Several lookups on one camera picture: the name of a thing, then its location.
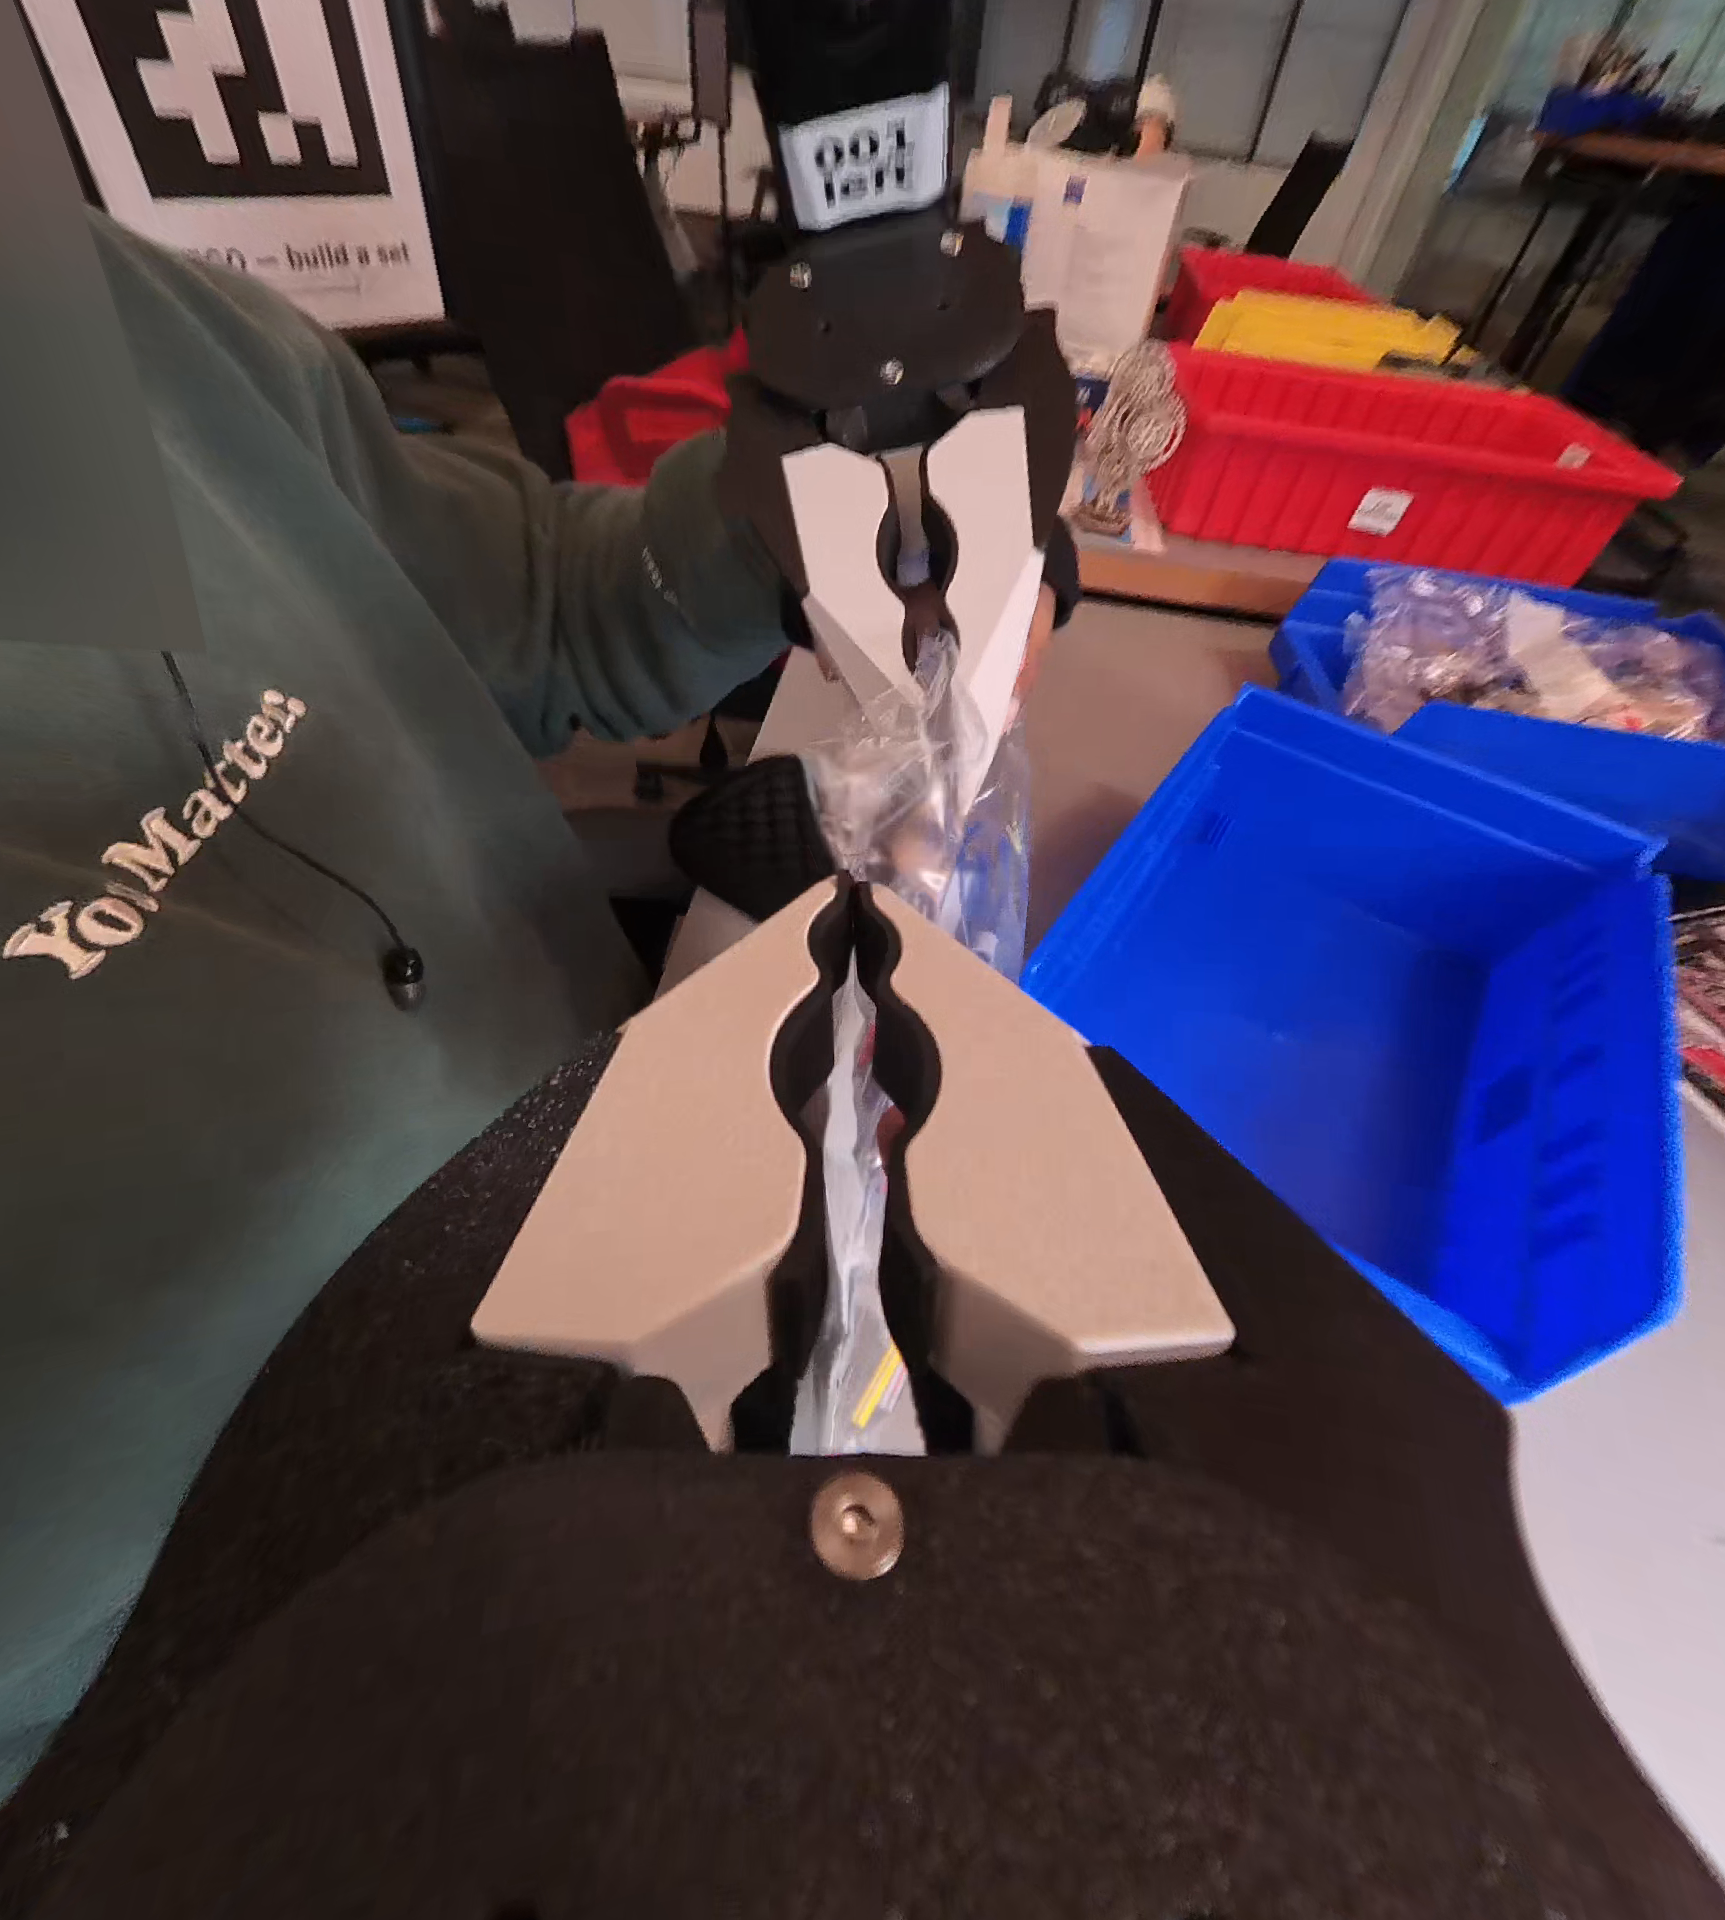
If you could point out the clear bag of lego parts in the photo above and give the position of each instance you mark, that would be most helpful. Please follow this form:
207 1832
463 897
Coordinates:
933 811

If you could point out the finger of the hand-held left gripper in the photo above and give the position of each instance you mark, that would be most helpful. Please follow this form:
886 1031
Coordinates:
992 529
833 559

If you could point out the white box with blue label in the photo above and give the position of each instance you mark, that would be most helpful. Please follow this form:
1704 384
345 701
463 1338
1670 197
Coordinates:
1008 184

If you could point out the empty blue plastic bin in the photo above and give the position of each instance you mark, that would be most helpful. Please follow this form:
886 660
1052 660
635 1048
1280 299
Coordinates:
1331 1048

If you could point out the yellow plastic bin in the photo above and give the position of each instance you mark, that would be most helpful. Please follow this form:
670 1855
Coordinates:
1331 332

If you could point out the wooden background table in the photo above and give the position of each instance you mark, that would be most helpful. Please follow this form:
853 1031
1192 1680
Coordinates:
1670 154

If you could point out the red bin with yellow bins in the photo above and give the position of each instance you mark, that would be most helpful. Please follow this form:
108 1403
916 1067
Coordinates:
1253 278

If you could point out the blue bin holding bags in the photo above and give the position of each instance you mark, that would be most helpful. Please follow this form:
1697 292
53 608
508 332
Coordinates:
1697 800

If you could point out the small red plastic bin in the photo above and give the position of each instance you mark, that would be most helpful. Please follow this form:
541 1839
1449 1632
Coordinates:
635 420

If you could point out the large red plastic bin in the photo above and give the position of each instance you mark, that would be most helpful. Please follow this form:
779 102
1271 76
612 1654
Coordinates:
1407 463

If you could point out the person's left forearm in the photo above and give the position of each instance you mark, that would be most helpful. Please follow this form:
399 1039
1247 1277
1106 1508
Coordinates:
608 601

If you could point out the person's green sweatshirt torso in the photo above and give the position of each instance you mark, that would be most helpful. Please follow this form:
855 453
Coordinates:
198 1204

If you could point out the black panel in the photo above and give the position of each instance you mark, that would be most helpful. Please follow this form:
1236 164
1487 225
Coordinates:
553 225

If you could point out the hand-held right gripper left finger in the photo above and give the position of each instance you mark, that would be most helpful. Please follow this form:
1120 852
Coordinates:
658 1185

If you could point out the pile of clear lego bags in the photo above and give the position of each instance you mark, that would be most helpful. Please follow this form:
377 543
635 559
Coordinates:
1542 654

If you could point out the plain white cardboard box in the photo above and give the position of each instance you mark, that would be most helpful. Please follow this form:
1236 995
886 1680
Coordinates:
1112 245

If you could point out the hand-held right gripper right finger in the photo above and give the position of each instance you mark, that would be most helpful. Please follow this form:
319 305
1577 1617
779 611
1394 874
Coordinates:
1052 1185

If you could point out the black chair armrest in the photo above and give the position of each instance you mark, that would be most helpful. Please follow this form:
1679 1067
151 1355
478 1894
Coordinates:
736 836

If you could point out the black white marker sign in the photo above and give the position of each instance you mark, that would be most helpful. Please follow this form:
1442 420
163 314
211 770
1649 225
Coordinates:
278 257

